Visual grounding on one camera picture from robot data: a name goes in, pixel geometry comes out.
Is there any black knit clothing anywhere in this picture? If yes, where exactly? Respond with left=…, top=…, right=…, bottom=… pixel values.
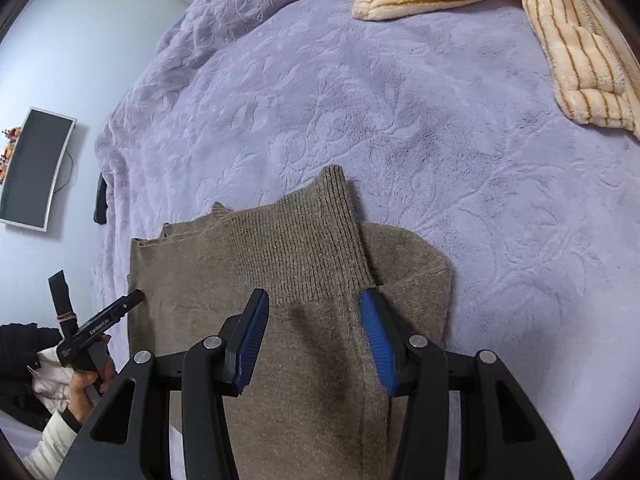
left=0, top=322, right=65, bottom=432

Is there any white framed wall television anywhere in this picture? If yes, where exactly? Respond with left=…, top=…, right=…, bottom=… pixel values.
left=0, top=106, right=77, bottom=233

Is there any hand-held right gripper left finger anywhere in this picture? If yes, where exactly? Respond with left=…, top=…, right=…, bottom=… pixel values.
left=52, top=287, right=271, bottom=480

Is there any cream striped fleece garment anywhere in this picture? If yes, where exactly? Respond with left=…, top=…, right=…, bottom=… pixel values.
left=351, top=0, right=640, bottom=141

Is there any black strap with pink band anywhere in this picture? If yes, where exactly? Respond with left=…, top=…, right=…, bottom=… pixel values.
left=48, top=269, right=80, bottom=335

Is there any black cloth item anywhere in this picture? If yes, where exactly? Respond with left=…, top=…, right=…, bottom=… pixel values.
left=93, top=172, right=109, bottom=226

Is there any brown knit sweater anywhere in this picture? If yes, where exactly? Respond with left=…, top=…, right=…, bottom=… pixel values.
left=127, top=164, right=454, bottom=480

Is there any person's left forearm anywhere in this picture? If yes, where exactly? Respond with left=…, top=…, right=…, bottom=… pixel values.
left=21, top=404, right=84, bottom=480

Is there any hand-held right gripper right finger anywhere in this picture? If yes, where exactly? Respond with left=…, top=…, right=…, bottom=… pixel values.
left=359, top=287, right=576, bottom=480

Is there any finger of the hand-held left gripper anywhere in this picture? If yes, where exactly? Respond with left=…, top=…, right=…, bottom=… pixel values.
left=80, top=289, right=146, bottom=335

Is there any white crumpled cloth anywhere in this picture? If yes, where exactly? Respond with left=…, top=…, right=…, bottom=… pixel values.
left=31, top=344, right=77, bottom=414

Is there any lavender embossed blanket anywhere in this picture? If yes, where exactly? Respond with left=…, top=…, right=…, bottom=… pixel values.
left=92, top=0, right=640, bottom=480

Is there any orange flower decoration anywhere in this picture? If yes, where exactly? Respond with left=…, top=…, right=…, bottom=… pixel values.
left=0, top=126, right=24, bottom=187

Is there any person's left hand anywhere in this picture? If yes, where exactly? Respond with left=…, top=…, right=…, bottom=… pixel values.
left=65, top=366, right=121, bottom=427

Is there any black television cable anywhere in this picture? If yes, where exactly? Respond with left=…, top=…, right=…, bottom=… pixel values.
left=52, top=149, right=76, bottom=195

